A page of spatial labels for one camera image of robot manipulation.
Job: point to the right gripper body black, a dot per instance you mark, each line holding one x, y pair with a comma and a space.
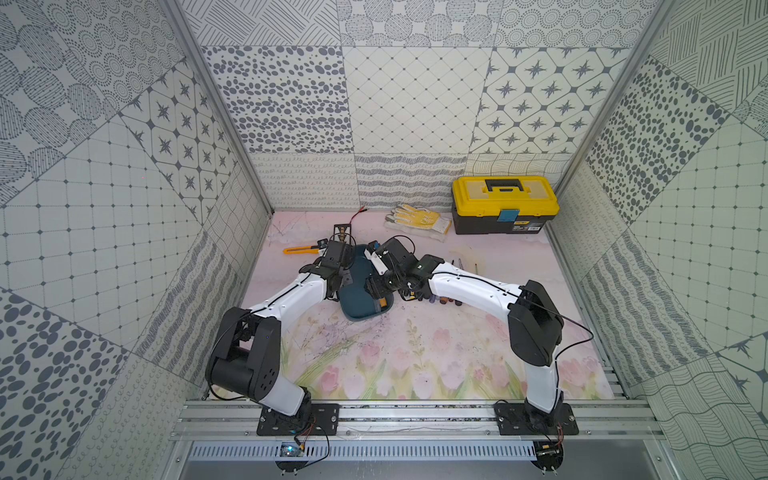
383, 285

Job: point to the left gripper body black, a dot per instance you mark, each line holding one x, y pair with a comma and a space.
341, 278

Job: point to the teal plastic storage box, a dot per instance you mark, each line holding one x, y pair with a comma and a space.
356, 303

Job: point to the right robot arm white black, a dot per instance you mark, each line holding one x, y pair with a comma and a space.
535, 327

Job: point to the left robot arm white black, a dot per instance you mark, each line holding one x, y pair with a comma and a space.
245, 358

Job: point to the black balanced charging board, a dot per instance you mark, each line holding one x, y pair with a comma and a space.
342, 232

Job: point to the yellow utility knife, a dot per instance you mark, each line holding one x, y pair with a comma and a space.
309, 249

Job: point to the yellow white work gloves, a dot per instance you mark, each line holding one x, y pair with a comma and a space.
418, 221

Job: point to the yellow black toolbox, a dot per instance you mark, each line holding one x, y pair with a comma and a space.
502, 204

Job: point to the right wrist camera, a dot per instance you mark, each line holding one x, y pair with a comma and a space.
375, 259

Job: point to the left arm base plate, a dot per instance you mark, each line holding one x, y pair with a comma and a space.
312, 419

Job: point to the white slotted cable duct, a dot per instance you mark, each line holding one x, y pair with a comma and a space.
360, 450

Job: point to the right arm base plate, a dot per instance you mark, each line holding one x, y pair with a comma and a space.
521, 419

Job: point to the aluminium rail frame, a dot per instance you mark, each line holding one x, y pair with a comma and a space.
468, 419

